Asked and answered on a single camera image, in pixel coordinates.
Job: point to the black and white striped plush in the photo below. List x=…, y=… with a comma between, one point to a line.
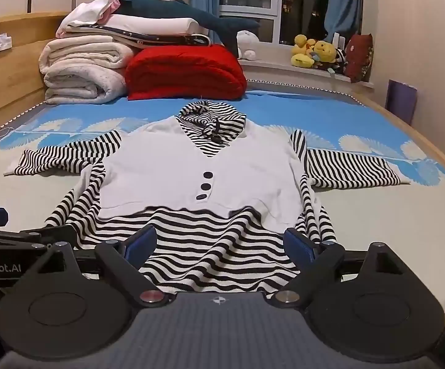
x=339, y=61

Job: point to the red folded blanket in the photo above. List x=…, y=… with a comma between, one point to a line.
x=186, y=71

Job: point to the yellow duck plush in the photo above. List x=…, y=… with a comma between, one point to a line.
x=302, y=52

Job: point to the blue and white bed sheet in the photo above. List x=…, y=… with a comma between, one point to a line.
x=91, y=119

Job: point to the yellow bear plush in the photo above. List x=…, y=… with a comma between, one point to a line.
x=325, y=52

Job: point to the pink and white cloth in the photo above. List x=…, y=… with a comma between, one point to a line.
x=91, y=7

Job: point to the white pink folded clothes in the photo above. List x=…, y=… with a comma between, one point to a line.
x=157, y=38

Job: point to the striped and white top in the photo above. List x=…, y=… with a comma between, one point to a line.
x=207, y=161

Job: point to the blue curtain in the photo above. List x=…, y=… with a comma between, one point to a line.
x=343, y=0
x=205, y=0

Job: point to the cream folded fleece blanket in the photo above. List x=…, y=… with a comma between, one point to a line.
x=82, y=69

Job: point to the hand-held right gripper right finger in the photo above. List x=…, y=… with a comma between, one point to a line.
x=300, y=246

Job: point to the white seal plush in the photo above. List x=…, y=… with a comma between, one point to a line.
x=248, y=44

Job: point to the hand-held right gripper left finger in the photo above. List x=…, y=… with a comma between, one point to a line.
x=142, y=244

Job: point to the teal shark plush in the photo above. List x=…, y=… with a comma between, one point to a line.
x=168, y=9

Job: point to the dark red cushion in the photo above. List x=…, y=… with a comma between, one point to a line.
x=359, y=57

